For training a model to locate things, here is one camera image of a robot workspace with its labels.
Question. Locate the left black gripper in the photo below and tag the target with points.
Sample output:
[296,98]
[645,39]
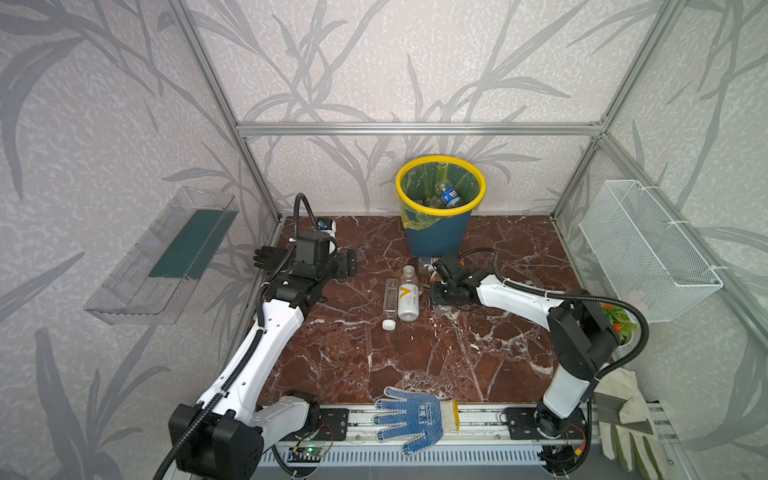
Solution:
[303,267]

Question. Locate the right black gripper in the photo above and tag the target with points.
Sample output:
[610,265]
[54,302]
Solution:
[442,287]

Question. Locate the blue label pepsi bottle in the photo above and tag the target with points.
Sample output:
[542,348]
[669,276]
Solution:
[450,198]

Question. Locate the orange label bottle top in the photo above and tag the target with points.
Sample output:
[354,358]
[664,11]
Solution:
[425,265]

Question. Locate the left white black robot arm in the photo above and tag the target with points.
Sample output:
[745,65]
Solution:
[225,434]

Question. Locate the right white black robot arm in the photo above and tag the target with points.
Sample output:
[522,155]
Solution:
[583,337]

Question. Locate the teal bin with yellow rim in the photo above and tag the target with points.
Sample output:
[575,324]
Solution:
[432,229]

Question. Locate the black green work glove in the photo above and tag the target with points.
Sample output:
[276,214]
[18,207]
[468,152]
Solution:
[273,259]

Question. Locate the white yellow label bottle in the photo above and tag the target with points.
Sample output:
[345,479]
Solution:
[408,295]

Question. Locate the slim clear bottle white cap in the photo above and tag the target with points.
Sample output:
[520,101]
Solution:
[390,305]

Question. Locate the blue dotted knit glove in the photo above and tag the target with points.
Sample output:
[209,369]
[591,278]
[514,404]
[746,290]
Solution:
[422,419]

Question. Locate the potted plant red flowers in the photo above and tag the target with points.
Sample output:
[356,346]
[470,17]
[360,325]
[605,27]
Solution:
[621,321]

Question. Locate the green circuit board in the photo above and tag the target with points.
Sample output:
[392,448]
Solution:
[309,454]

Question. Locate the white green striped glove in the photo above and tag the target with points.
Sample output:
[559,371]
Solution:
[626,430]

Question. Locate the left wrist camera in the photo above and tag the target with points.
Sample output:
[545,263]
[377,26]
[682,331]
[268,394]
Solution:
[328,226]

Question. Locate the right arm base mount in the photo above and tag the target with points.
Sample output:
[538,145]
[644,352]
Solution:
[528,423]

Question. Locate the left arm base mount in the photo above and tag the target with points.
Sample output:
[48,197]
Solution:
[326,424]

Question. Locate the clear plastic wall tray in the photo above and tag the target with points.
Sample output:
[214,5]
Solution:
[155,280]

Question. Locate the white wire mesh basket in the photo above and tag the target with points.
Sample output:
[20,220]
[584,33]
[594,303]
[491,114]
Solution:
[647,258]

